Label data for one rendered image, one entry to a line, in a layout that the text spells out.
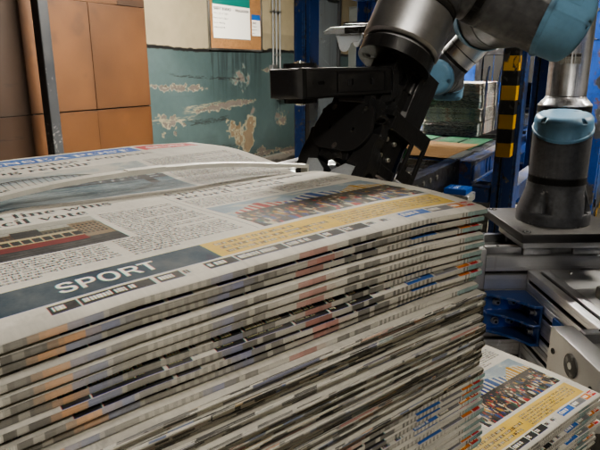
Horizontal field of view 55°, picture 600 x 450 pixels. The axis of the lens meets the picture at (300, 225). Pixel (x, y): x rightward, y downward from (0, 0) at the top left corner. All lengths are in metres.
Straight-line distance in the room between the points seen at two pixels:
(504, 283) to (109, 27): 4.17
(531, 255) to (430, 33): 0.82
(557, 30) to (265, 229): 0.40
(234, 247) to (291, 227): 0.04
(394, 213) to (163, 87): 5.21
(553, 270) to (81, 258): 1.15
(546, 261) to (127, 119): 4.20
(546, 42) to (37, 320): 0.52
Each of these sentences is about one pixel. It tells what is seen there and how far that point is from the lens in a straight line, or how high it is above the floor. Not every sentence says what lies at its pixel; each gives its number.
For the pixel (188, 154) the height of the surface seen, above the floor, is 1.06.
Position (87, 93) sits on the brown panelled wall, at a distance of 4.82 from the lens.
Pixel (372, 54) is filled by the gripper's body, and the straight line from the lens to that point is 0.57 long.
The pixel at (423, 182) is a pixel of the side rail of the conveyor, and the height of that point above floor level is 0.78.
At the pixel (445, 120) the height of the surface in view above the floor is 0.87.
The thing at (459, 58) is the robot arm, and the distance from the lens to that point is 1.31.
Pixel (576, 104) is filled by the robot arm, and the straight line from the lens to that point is 1.42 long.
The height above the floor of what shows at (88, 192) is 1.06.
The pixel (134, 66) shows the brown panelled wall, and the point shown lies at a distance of 5.14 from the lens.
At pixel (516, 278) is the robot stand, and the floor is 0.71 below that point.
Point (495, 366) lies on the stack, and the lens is 0.67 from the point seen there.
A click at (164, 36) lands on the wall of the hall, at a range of 5.55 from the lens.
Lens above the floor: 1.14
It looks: 16 degrees down
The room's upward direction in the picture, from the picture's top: straight up
